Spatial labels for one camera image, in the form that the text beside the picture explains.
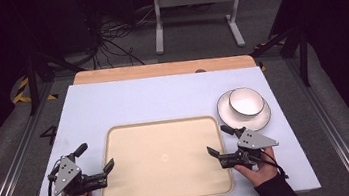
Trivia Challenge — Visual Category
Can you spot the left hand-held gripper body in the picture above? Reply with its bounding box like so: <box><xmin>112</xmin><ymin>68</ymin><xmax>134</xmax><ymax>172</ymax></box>
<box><xmin>44</xmin><ymin>149</ymin><xmax>110</xmax><ymax>196</ymax></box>

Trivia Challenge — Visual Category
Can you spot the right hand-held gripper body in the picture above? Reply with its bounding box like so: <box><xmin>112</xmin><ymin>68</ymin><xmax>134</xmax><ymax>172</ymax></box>
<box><xmin>215</xmin><ymin>125</ymin><xmax>283</xmax><ymax>175</ymax></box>

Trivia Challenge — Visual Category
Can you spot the white plate with dark rim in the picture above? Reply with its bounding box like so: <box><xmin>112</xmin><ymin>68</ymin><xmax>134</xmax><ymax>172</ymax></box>
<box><xmin>214</xmin><ymin>85</ymin><xmax>274</xmax><ymax>137</ymax></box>

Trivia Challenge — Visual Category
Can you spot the white bowl with dark rim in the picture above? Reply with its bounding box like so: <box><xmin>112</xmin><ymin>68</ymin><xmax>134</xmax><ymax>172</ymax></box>
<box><xmin>227</xmin><ymin>84</ymin><xmax>267</xmax><ymax>120</ymax></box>

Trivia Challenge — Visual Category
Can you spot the beige plastic tray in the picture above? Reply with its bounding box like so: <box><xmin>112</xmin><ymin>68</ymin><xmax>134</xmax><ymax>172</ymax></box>
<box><xmin>92</xmin><ymin>112</ymin><xmax>237</xmax><ymax>196</ymax></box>

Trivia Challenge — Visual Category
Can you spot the person's right hand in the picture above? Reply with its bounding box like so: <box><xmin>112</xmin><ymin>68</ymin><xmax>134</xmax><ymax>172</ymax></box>
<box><xmin>231</xmin><ymin>145</ymin><xmax>281</xmax><ymax>191</ymax></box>

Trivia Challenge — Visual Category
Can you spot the white table board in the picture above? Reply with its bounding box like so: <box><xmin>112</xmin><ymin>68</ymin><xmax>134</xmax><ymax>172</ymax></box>
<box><xmin>17</xmin><ymin>56</ymin><xmax>323</xmax><ymax>196</ymax></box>

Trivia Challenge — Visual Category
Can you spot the black metal stand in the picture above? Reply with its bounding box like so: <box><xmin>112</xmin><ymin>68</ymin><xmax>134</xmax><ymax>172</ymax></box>
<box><xmin>247</xmin><ymin>22</ymin><xmax>315</xmax><ymax>95</ymax></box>
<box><xmin>21</xmin><ymin>43</ymin><xmax>92</xmax><ymax>118</ymax></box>

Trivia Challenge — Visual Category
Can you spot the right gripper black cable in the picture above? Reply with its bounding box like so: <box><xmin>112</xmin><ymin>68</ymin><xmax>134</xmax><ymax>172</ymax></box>
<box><xmin>249</xmin><ymin>146</ymin><xmax>290</xmax><ymax>184</ymax></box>

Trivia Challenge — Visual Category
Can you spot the bundle of black floor cables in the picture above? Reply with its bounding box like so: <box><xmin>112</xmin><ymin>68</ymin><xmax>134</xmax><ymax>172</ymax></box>
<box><xmin>83</xmin><ymin>4</ymin><xmax>162</xmax><ymax>72</ymax></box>

